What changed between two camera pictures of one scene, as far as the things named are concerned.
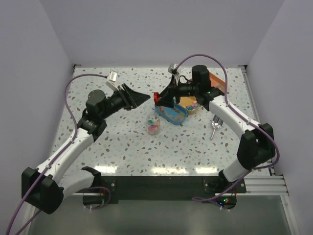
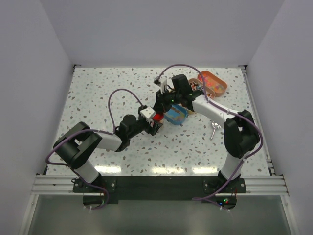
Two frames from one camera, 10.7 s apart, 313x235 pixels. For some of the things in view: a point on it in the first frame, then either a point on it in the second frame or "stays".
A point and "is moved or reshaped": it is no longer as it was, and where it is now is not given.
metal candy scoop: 216,123 stays
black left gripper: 131,99 -> 153,129
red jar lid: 156,97 is moved or reshaped
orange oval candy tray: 217,82 stays
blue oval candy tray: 177,115 stays
